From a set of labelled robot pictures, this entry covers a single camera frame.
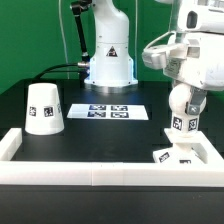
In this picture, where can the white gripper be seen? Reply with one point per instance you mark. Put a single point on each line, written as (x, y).
(193, 55)

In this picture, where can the white lamp bulb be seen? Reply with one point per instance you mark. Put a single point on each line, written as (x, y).
(182, 123)

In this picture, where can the white lamp base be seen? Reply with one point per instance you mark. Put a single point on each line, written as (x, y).
(181, 151)

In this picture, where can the white lamp shade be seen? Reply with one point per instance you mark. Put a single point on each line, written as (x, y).
(43, 114)

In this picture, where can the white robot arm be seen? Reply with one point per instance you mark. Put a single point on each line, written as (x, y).
(111, 65)

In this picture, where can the white marker sheet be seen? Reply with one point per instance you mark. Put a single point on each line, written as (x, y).
(108, 112)

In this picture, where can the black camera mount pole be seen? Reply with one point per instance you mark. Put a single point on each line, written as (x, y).
(78, 7)

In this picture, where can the white fence frame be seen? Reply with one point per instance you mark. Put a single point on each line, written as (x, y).
(209, 174)

